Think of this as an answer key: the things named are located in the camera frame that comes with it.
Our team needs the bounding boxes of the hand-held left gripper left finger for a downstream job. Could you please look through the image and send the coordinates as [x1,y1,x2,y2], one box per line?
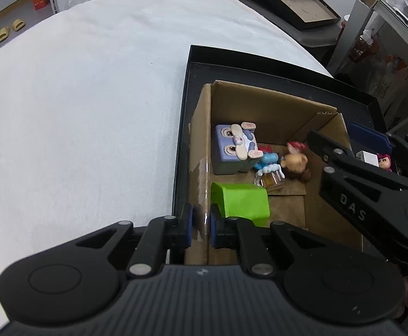
[74,203,194,278]

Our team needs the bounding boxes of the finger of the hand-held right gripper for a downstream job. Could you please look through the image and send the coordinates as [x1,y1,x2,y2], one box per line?
[347,122,408,180]
[307,130,408,192]

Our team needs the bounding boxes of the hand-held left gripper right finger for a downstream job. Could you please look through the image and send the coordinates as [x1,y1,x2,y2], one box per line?
[209,205,331,278]

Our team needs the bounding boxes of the small white box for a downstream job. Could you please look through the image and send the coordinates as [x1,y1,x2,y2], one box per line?
[356,150,379,167]

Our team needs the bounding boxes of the pink-haired toy figure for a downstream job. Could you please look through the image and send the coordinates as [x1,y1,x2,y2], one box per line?
[377,152,394,173]

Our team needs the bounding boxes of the green toy house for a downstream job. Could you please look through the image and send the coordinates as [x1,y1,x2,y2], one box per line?
[210,181,271,222]

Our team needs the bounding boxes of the brown-haired doll figure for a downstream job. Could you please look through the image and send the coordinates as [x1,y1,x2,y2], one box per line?
[281,141,312,183]

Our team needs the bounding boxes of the brown cardboard box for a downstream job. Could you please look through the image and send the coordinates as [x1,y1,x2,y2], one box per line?
[184,79,365,267]

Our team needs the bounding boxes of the purple cube rabbit figure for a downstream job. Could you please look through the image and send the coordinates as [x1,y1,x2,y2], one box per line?
[212,121,265,176]

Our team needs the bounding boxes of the black shallow tray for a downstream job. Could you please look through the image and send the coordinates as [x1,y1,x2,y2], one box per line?
[171,44,389,218]

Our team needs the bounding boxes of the white tote bag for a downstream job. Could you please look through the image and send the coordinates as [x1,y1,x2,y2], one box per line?
[368,52,408,120]

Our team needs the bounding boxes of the red plastic basket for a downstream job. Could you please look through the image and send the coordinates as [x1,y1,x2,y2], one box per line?
[350,36,380,64]

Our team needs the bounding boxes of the grey glass desk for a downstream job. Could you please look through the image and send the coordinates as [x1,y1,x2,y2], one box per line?
[326,0,408,127]

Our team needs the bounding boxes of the flat cardboard sheet with paper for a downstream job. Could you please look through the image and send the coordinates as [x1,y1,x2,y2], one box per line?
[238,0,342,31]

